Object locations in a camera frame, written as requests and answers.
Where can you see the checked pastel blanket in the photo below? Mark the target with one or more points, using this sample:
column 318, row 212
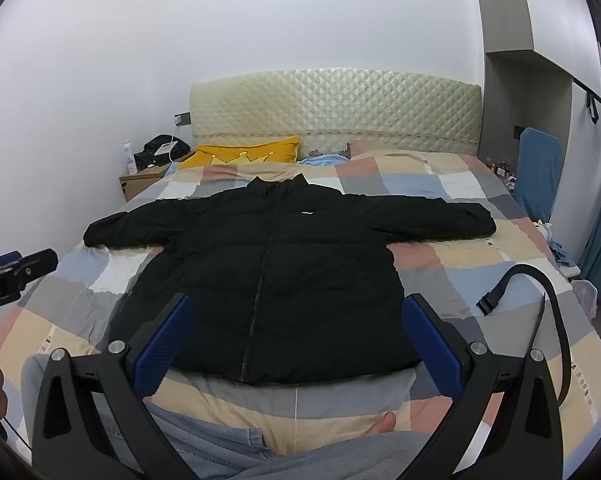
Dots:
column 460, row 265

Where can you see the blue chair cover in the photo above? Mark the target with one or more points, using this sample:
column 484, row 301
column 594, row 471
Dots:
column 537, row 175

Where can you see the white bottle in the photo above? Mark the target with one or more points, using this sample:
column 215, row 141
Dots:
column 129, row 157

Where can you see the black wall socket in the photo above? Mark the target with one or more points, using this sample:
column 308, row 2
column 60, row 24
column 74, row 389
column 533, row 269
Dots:
column 517, row 132

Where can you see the white flat box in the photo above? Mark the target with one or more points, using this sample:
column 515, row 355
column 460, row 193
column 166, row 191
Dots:
column 164, row 148

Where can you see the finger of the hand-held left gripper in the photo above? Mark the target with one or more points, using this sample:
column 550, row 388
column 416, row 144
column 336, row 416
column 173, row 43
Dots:
column 0, row 261
column 35, row 265

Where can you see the light blue cloth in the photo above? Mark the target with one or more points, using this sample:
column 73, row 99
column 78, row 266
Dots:
column 323, row 160

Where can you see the cream quilted headboard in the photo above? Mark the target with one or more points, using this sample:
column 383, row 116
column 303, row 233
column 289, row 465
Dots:
column 340, row 105

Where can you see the pale blue crumpled clothes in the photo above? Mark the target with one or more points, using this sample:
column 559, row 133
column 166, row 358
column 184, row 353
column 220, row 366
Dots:
column 562, row 252

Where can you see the yellow pillow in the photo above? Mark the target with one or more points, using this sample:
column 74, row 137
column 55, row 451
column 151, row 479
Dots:
column 245, row 154

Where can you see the wooden nightstand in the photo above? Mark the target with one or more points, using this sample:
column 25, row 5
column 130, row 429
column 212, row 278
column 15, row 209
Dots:
column 143, row 177

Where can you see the black bag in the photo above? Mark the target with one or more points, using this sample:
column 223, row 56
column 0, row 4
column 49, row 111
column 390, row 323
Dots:
column 160, row 150

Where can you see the grey wall socket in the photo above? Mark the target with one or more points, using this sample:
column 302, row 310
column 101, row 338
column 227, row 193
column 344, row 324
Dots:
column 183, row 119

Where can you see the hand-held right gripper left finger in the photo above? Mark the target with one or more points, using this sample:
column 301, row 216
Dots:
column 163, row 345

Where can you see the grey and white wardrobe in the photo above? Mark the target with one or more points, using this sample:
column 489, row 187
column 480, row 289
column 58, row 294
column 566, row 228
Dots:
column 545, row 15

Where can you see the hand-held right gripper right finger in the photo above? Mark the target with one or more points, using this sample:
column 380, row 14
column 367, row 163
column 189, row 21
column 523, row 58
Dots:
column 433, row 347

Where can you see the black puffer jacket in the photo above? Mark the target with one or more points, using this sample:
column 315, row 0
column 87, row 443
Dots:
column 280, row 270

